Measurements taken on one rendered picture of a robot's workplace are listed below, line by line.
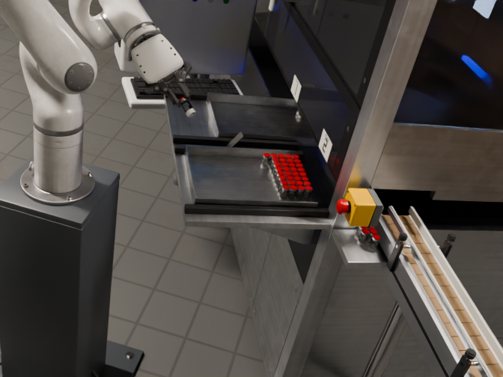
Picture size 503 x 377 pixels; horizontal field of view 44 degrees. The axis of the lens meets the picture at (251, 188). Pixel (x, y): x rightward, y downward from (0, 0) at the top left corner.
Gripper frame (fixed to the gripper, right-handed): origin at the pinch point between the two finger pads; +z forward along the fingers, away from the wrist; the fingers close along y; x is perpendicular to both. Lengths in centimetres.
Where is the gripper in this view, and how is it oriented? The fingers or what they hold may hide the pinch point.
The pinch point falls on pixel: (179, 95)
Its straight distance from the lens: 147.3
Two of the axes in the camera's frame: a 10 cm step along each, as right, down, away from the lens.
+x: -0.1, -2.3, -9.7
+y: -8.4, 5.3, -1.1
